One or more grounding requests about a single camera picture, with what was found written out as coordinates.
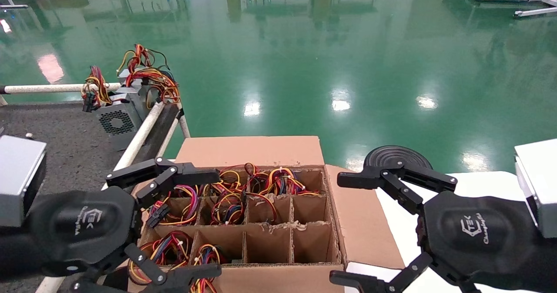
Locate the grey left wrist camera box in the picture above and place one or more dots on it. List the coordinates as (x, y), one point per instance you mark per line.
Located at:
(19, 180)

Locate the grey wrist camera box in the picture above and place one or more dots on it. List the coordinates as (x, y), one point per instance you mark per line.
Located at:
(19, 180)
(539, 184)

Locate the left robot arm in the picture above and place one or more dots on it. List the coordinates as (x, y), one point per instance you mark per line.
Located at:
(13, 254)

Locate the dark grey foam mat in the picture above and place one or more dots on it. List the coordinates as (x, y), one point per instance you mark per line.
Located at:
(65, 153)

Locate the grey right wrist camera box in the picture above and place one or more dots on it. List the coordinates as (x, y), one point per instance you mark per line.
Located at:
(539, 184)

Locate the cardboard box with dividers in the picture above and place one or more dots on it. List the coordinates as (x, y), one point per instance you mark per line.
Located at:
(252, 151)

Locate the white pipe cart frame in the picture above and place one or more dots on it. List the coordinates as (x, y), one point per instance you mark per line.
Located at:
(138, 138)

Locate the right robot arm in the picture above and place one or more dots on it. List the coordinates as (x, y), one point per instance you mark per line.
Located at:
(546, 262)

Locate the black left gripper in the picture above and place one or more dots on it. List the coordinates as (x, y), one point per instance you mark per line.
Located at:
(82, 227)

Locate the black round ribbed disc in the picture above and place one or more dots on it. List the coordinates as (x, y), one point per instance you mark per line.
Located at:
(396, 153)

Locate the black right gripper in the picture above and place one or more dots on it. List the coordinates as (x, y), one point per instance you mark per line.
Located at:
(478, 236)

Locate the grey power supply fan grille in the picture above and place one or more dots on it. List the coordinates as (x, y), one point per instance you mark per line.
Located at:
(115, 123)

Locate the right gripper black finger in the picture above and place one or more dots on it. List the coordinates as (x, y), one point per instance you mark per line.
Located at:
(357, 281)

